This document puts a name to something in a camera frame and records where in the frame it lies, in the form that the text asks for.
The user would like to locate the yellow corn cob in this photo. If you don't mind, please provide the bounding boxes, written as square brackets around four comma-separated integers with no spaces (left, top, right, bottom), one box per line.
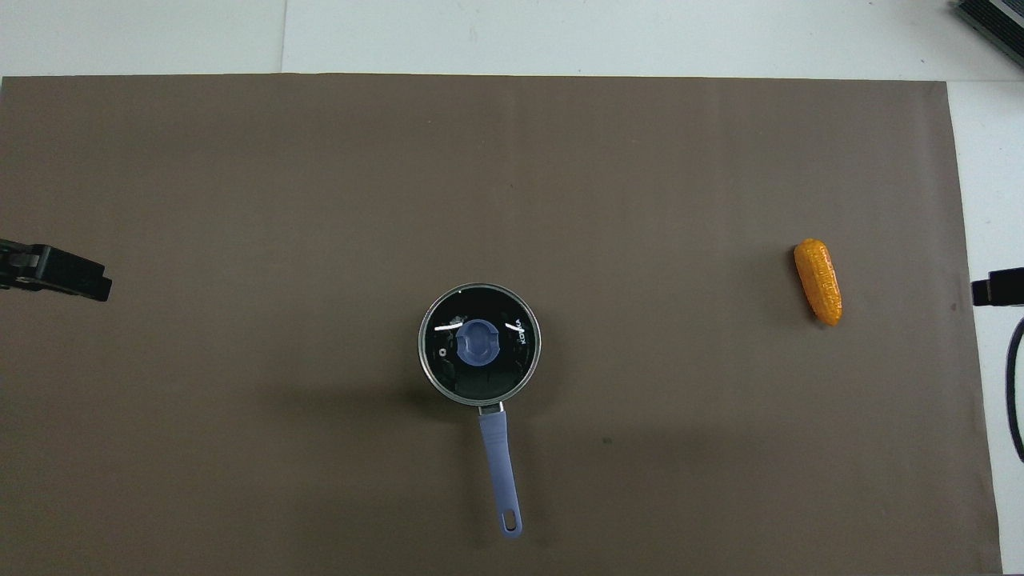
[794,238,843,326]

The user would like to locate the glass lid with blue knob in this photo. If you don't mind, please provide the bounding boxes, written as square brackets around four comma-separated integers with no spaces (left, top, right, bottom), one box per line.
[419,285,541,403]

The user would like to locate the brown table mat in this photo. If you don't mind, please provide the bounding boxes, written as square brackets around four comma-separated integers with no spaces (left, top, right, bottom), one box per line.
[0,74,1002,576]

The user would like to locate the dark ribbed device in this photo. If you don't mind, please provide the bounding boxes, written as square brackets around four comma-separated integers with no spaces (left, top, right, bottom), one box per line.
[952,0,1024,47]

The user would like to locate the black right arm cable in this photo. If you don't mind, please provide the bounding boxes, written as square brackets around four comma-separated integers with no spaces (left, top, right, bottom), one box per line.
[1006,317,1024,463]

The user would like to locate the dark blue handled pot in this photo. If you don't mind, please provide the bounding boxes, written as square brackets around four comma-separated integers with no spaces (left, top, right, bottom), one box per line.
[418,283,542,538]

